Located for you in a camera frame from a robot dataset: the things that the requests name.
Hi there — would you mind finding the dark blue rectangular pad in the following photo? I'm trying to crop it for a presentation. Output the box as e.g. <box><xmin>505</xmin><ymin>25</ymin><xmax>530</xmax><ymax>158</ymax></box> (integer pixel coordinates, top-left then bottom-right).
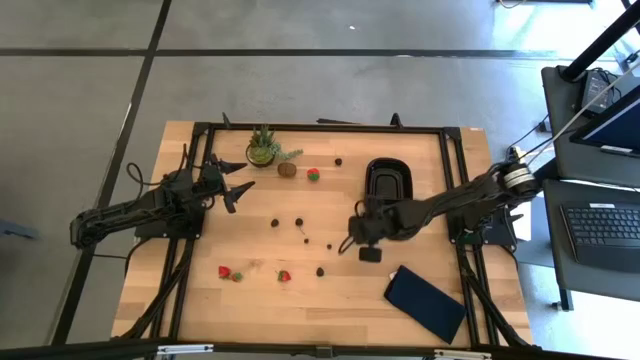
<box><xmin>383</xmin><ymin>264</ymin><xmax>468</xmax><ymax>345</ymax></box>

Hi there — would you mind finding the black camera rig bar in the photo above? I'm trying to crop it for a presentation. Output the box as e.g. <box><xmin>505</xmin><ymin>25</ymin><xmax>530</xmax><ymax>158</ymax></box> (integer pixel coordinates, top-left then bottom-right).
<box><xmin>0</xmin><ymin>337</ymin><xmax>640</xmax><ymax>360</ymax></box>

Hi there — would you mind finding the black stand pole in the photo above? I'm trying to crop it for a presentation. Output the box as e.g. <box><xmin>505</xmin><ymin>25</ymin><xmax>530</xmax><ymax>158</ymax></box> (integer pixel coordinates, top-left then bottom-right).
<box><xmin>559</xmin><ymin>0</ymin><xmax>640</xmax><ymax>82</ymax></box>

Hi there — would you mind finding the dark grey monitor desk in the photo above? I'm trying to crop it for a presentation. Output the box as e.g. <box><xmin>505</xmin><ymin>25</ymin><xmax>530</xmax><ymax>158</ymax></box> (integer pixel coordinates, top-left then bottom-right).
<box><xmin>541</xmin><ymin>64</ymin><xmax>640</xmax><ymax>189</ymax></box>

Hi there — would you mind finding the silver rig bracket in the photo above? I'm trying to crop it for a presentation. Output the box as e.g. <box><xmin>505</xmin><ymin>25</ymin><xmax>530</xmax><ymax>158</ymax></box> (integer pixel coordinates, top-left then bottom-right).
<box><xmin>156</xmin><ymin>343</ymin><xmax>215</xmax><ymax>356</ymax></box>
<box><xmin>433</xmin><ymin>348</ymin><xmax>494</xmax><ymax>360</ymax></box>

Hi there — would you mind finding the black aluminium table frame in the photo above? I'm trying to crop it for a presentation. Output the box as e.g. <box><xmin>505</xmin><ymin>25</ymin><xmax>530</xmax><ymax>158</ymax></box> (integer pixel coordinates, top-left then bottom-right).
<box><xmin>112</xmin><ymin>119</ymin><xmax>541</xmax><ymax>351</ymax></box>

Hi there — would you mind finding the black computer keyboard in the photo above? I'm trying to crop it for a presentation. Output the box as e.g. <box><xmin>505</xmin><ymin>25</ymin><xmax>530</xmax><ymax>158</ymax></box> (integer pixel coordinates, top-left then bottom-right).
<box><xmin>559</xmin><ymin>202</ymin><xmax>640</xmax><ymax>274</ymax></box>

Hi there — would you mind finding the white cable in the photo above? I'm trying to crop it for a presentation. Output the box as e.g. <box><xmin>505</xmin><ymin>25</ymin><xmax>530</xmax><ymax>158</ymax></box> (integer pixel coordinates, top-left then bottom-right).
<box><xmin>519</xmin><ymin>59</ymin><xmax>640</xmax><ymax>169</ymax></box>

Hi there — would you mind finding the black power adapter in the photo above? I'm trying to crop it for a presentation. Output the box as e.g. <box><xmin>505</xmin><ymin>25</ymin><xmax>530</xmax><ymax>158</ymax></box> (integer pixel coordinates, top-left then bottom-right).
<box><xmin>579</xmin><ymin>68</ymin><xmax>619</xmax><ymax>115</ymax></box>

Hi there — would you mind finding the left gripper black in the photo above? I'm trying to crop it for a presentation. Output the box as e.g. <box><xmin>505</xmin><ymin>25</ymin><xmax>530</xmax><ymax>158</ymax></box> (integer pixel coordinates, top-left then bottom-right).
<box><xmin>197</xmin><ymin>153</ymin><xmax>256</xmax><ymax>215</ymax></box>

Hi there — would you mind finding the succulent plant in black pot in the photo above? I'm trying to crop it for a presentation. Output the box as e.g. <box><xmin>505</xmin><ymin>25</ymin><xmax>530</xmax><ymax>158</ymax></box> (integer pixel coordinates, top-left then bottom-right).
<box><xmin>244</xmin><ymin>124</ymin><xmax>305</xmax><ymax>169</ymax></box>

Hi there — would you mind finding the dark grey keyboard desk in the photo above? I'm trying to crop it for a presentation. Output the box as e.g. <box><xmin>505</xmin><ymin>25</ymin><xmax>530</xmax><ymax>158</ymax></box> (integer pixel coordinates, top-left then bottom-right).
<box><xmin>542</xmin><ymin>178</ymin><xmax>640</xmax><ymax>311</ymax></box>

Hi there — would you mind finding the black computer monitor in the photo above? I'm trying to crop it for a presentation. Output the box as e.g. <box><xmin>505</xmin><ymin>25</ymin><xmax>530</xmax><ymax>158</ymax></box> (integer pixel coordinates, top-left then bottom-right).
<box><xmin>569</xmin><ymin>82</ymin><xmax>640</xmax><ymax>160</ymax></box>

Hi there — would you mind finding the black oval plastic container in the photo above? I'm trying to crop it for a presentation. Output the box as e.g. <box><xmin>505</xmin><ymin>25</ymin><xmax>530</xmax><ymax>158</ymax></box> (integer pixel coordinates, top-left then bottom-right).
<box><xmin>363</xmin><ymin>157</ymin><xmax>415</xmax><ymax>202</ymax></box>

